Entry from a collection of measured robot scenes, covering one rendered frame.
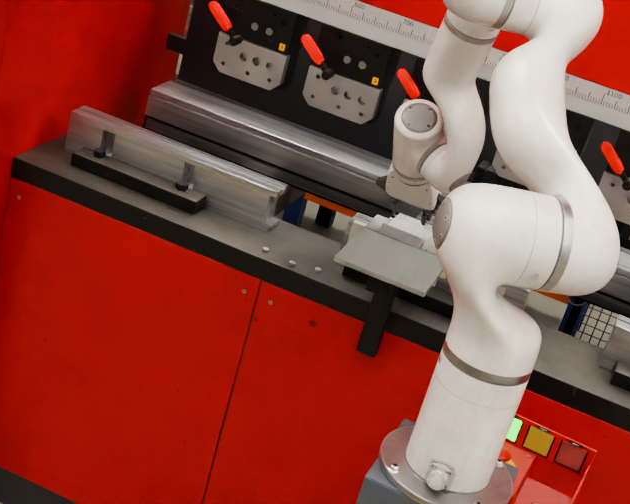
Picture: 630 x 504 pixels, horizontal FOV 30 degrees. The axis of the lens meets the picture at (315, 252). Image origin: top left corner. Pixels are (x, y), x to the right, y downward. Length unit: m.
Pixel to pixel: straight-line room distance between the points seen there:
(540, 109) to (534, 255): 0.21
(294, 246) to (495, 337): 1.03
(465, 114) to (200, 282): 0.75
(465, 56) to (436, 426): 0.63
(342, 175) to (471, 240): 1.27
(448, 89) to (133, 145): 0.86
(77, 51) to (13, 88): 0.24
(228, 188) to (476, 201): 1.13
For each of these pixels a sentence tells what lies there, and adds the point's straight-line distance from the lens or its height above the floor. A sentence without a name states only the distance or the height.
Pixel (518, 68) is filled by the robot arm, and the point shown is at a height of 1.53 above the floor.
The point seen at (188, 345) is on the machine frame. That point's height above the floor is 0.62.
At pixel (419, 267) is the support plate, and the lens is 2.22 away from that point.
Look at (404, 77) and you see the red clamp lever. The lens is 2.24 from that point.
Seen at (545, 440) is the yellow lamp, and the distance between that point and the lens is 2.19.
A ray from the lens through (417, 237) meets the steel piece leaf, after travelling 2.29.
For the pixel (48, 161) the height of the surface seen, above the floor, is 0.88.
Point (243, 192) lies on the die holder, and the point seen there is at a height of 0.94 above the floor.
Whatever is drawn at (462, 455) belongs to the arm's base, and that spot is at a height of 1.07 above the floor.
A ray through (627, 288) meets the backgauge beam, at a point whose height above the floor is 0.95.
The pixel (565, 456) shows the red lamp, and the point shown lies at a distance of 2.20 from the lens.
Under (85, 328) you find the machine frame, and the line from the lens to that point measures 2.63.
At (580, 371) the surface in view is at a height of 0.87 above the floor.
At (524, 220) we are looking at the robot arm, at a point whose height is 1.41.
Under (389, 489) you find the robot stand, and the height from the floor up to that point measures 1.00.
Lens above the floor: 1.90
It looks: 25 degrees down
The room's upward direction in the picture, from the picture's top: 16 degrees clockwise
